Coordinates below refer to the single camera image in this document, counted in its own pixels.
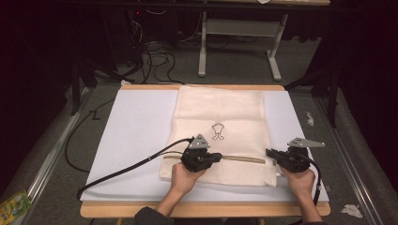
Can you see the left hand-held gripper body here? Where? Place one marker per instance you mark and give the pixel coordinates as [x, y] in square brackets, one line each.
[195, 157]

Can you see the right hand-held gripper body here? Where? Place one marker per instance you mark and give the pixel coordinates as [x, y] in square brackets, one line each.
[294, 159]

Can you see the cream mesh laundry bag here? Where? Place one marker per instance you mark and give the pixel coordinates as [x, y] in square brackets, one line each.
[219, 106]

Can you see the person's right hand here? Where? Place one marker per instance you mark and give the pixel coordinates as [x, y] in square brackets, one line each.
[300, 182]

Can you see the person's left hand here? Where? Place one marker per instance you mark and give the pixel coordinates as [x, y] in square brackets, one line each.
[183, 179]

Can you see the torn white paper scrap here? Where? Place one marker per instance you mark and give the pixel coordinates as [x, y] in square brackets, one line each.
[310, 119]

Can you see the white table sheet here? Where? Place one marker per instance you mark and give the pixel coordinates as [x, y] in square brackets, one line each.
[140, 125]

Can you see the large white crumpled tissue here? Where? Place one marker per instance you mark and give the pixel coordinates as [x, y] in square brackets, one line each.
[352, 210]

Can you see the black metal stand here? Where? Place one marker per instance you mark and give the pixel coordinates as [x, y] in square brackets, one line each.
[331, 87]
[83, 81]

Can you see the small white crumpled tissue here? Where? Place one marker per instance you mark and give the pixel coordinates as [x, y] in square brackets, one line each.
[125, 83]

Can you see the green printed packet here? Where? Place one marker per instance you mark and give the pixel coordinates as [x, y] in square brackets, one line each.
[14, 207]

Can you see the metal floor rail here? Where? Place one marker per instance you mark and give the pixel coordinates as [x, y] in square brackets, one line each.
[347, 156]
[53, 153]

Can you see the grey metal desk frame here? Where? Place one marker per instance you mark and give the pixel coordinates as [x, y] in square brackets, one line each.
[241, 28]

